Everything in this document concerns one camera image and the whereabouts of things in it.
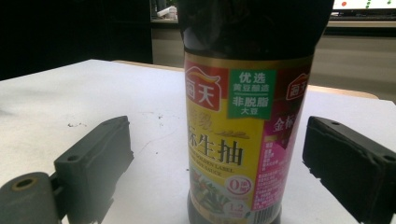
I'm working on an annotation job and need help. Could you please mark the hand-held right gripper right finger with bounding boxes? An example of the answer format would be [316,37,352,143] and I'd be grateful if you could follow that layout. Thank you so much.
[302,116,396,224]

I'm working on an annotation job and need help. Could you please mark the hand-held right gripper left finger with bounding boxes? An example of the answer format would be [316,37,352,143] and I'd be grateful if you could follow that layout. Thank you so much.
[54,115,134,224]

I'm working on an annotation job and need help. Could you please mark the dark soy sauce bottle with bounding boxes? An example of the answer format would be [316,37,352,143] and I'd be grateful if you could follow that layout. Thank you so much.
[177,0,335,224]

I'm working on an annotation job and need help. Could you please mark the computer monitor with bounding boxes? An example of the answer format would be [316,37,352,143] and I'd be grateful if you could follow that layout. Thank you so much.
[332,0,396,10]

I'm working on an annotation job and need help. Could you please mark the white item on shelf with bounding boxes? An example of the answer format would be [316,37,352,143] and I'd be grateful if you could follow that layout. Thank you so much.
[157,5,178,19]

